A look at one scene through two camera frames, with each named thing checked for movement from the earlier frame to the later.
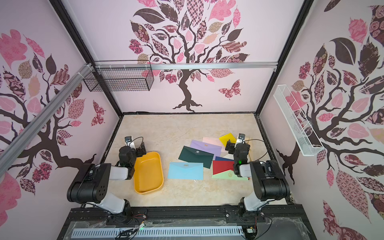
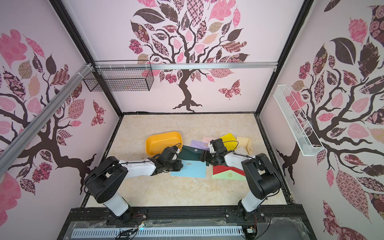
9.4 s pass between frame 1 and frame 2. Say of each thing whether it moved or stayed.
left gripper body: moved
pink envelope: stayed
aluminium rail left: stayed
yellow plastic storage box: moved
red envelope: stayed
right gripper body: moved
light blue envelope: stayed
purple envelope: stayed
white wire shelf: stayed
